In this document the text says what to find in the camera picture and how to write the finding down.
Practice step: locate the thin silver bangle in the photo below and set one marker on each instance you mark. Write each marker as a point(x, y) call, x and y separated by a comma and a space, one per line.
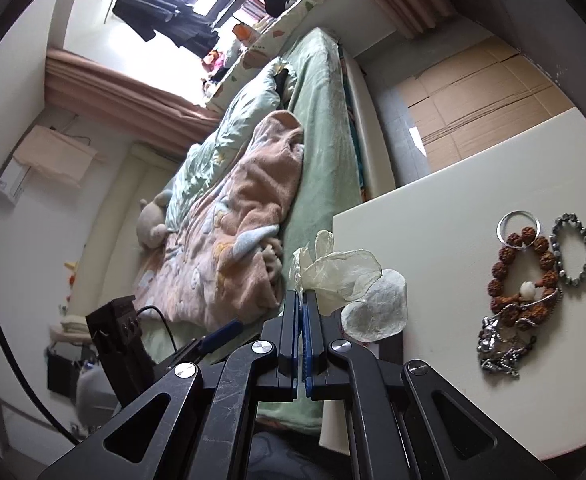
point(503, 220)

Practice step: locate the dark hanging clothes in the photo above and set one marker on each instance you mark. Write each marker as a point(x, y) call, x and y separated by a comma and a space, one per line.
point(168, 12)

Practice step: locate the beige plush toy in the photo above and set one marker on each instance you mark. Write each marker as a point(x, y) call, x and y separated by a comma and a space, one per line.
point(150, 222)

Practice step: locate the translucent white organza pouch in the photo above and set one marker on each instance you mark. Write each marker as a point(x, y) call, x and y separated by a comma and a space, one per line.
point(353, 280)

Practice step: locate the pale green quilt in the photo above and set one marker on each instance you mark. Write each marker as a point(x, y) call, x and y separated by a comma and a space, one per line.
point(233, 125)

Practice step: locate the flat cardboard sheets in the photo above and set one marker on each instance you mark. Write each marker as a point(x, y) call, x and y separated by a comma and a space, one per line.
point(483, 95)

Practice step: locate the white wall appliance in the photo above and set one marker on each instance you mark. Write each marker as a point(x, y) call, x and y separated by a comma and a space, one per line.
point(10, 180)

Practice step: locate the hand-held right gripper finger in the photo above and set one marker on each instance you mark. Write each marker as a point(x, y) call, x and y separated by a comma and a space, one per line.
point(310, 345)
point(300, 341)

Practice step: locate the beige cloth cover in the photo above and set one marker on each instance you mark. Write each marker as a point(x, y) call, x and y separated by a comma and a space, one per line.
point(55, 152)

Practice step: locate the bed with green sheet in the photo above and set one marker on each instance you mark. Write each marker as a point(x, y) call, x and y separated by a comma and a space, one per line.
point(318, 150)

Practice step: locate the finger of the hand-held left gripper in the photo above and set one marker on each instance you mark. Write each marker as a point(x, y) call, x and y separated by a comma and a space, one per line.
point(220, 336)

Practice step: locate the pink printed blanket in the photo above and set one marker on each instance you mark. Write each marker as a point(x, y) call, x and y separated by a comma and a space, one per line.
point(243, 220)

